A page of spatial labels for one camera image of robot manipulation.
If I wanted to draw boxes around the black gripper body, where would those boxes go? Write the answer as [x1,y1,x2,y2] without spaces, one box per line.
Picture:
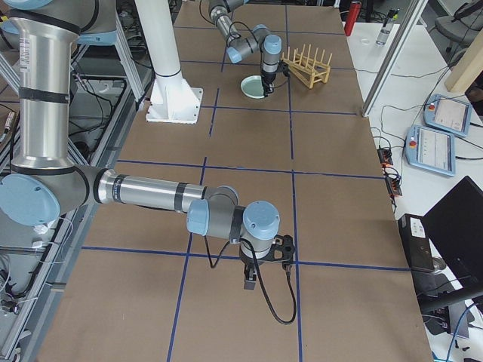
[239,235,294,278]
[260,69,276,87]

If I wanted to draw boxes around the light green round plate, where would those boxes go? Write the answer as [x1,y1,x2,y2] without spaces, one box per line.
[240,75,265,100]

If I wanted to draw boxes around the wooden dish rack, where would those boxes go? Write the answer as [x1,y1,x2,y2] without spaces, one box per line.
[281,44,333,89]

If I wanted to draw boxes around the red water bottle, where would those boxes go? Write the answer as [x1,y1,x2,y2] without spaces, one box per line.
[344,0,361,37]

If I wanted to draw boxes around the black usb hub orange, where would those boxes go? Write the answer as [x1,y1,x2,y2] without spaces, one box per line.
[377,147,393,167]

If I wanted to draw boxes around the black box on desk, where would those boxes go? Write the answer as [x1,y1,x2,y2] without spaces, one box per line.
[398,213,434,273]

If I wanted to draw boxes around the clear plastic bottle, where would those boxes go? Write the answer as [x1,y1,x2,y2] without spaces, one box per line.
[375,8,399,46]

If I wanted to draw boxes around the near teach pendant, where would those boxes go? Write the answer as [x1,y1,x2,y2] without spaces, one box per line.
[405,125,456,176]

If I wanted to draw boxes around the teach pendant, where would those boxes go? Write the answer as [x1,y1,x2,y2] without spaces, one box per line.
[423,94,472,137]
[405,125,456,176]

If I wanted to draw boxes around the black computer monitor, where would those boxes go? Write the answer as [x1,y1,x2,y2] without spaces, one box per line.
[420,176,482,313]

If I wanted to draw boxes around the far teach pendant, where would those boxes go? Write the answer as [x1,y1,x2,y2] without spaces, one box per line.
[423,94,472,137]

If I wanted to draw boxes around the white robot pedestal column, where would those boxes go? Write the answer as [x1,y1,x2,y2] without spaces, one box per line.
[135,0,203,124]

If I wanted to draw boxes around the grey aluminium frame post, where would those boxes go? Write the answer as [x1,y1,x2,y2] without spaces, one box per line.
[361,0,428,117]

